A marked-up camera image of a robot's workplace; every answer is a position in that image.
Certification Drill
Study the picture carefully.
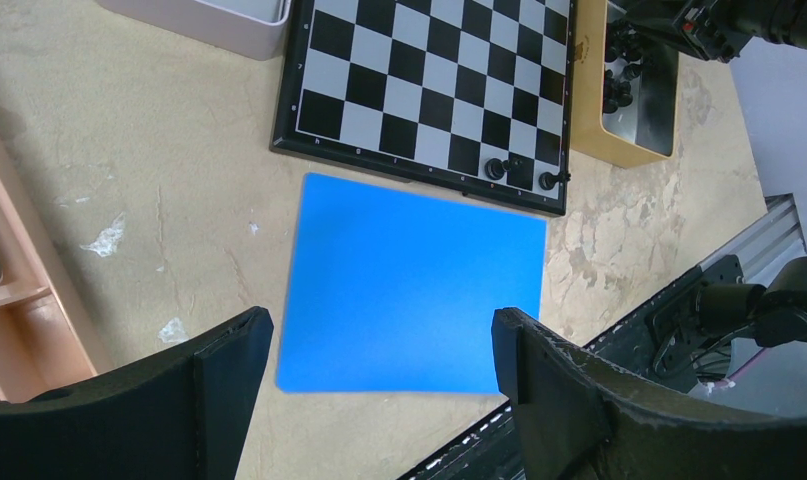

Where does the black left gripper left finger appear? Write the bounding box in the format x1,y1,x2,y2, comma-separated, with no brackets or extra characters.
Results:
0,307,274,479

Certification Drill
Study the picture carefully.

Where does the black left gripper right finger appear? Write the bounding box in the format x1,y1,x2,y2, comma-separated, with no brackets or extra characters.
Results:
491,308,807,479

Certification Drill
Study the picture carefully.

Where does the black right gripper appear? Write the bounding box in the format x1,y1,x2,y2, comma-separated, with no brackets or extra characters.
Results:
624,0,807,63

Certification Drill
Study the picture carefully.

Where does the black chess piece corner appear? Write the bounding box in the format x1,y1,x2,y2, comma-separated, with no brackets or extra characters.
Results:
538,170,571,191

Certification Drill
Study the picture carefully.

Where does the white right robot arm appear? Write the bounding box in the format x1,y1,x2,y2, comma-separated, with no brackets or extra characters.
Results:
625,1,807,347

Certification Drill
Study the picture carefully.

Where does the yellow tin with black pieces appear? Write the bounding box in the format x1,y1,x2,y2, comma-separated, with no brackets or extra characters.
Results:
569,1,679,168

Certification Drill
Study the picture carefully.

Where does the pink tin with white pieces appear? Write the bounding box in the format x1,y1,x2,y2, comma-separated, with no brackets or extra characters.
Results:
98,0,291,61

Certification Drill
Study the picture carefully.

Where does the peach desk organizer tray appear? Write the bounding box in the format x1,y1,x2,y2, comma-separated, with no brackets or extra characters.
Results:
0,137,115,403

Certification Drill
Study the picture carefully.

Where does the blue mat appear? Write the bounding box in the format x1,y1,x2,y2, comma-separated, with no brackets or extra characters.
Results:
276,173,547,395

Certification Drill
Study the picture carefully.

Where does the black white chessboard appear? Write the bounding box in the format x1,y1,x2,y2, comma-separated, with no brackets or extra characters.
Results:
272,0,575,216

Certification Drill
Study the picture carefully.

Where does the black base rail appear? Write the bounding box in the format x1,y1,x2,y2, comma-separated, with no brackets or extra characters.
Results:
401,254,745,479

